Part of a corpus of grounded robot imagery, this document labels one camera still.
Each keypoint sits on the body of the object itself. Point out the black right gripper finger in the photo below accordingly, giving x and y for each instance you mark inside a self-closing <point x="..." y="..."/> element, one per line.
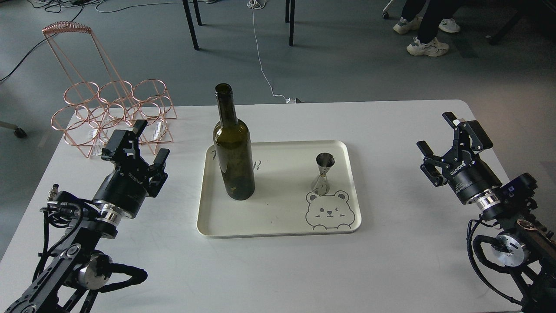
<point x="469" y="139"/>
<point x="430" y="164"/>

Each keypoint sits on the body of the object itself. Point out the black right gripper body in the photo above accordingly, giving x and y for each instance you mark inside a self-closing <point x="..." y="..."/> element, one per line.
<point x="467" y="176"/>

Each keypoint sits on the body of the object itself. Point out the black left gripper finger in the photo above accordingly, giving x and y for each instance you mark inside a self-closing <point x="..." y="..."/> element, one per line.
<point x="156" y="173"/>
<point x="124" y="144"/>

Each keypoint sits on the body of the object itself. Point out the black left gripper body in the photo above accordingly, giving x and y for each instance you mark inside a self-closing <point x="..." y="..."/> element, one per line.
<point x="126" y="187"/>

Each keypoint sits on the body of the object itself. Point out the dark green wine bottle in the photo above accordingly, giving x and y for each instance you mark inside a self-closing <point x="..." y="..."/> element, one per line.
<point x="233" y="147"/>

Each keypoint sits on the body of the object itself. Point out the silver metal jigger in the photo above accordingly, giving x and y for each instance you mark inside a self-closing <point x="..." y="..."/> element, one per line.
<point x="320" y="184"/>

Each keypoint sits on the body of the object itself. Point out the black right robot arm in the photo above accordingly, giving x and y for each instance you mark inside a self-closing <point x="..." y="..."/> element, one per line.
<point x="506" y="238"/>

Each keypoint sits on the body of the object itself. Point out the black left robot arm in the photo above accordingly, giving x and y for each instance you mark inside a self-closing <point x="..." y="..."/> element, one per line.
<point x="70" y="266"/>

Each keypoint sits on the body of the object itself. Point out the person's white sneaker near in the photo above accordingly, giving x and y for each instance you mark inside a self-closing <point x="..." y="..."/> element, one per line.
<point x="434" y="48"/>

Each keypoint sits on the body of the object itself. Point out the person's white sneaker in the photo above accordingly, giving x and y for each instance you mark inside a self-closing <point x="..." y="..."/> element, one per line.
<point x="404" y="26"/>
<point x="449" y="26"/>
<point x="434" y="48"/>

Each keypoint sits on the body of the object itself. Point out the black chair caster wheel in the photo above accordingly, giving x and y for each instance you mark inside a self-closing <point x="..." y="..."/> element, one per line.
<point x="19" y="133"/>

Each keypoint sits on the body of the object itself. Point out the person's white sneaker far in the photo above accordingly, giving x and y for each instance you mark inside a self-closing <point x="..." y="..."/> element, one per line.
<point x="449" y="26"/>

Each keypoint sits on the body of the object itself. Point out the cream bear serving tray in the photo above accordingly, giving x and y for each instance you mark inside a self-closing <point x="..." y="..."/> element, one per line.
<point x="283" y="202"/>

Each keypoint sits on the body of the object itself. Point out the black table legs left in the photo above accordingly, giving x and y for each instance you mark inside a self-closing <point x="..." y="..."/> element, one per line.
<point x="192" y="12"/>

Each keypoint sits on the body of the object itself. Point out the black table legs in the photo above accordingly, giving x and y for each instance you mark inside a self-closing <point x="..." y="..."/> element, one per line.
<point x="192" y="12"/>
<point x="290" y="6"/>

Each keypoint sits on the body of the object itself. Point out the person's white sneaker left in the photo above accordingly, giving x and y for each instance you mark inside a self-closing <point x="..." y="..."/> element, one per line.
<point x="404" y="26"/>

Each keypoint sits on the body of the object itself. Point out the black table legs right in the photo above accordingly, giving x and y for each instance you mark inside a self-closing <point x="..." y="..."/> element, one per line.
<point x="290" y="6"/>

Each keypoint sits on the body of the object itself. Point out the copper wire wine rack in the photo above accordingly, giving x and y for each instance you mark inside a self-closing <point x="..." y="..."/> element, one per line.
<point x="94" y="110"/>

